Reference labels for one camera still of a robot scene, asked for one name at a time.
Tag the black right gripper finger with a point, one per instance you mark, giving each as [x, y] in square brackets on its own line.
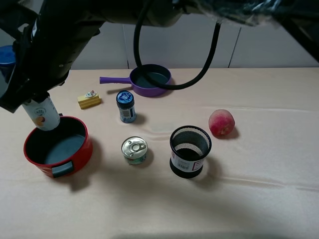
[39, 97]

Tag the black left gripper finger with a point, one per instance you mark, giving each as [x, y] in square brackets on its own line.
[12, 90]

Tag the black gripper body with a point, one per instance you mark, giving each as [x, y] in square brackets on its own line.
[44, 57]

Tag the blue and white yogurt bottle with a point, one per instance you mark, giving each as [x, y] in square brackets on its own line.
[44, 115]

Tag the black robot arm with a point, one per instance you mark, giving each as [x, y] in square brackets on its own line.
[300, 18]

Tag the yellow toy cake slice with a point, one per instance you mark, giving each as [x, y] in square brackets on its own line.
[88, 100]

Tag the small blue-lidded jar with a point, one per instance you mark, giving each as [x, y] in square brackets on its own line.
[126, 104]

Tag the silver pull-tab tin can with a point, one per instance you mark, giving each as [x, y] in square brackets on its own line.
[134, 150]

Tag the purple frying pan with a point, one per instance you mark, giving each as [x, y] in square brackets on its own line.
[139, 84]

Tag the black mesh pen holder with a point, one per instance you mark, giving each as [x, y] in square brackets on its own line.
[189, 147]

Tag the red peach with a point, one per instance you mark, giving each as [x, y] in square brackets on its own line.
[221, 123]

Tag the red pot with black handles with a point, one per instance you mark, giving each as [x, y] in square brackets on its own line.
[61, 151]

